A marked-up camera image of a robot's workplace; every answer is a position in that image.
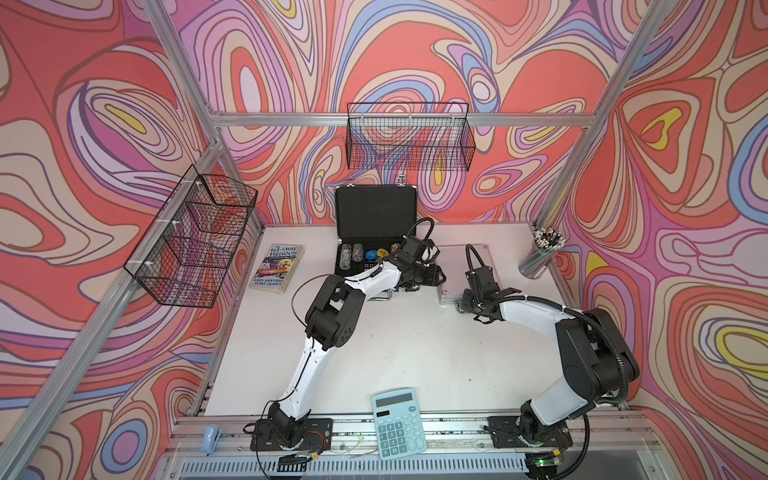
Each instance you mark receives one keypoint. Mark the teal calculator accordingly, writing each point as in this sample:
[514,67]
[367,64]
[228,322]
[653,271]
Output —
[398,424]

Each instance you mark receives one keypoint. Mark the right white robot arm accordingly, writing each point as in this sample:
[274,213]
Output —
[597,365]

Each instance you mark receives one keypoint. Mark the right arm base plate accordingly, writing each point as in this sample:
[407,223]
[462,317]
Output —
[504,433]

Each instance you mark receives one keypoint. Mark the silver poker set case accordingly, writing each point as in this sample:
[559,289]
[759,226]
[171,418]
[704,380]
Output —
[453,263]

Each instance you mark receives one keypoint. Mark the small blue stapler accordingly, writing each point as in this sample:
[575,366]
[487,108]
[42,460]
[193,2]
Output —
[210,438]

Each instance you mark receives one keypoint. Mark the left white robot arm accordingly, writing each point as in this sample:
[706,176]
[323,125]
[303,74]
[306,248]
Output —
[330,322]

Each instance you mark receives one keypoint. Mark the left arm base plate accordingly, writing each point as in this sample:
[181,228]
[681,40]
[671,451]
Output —
[312,434]

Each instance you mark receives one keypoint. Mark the left black wire basket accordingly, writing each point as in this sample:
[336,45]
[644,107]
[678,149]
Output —
[199,228]

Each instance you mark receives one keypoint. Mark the silver pencil cup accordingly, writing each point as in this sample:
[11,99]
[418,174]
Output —
[546,243]

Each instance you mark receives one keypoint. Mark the back black wire basket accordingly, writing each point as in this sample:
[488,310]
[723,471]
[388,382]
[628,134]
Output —
[409,136]

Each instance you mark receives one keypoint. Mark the black wire basket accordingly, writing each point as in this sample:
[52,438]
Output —
[199,228]
[409,136]

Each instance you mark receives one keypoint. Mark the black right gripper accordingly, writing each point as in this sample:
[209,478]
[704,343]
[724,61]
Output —
[466,305]

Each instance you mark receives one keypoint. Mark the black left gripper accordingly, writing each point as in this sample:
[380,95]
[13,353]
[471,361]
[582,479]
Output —
[433,278]

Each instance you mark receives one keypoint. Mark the black poker set case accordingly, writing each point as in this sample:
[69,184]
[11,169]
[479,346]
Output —
[370,218]

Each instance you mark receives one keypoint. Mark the treehouse paperback book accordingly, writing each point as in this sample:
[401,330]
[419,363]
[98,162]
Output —
[274,272]

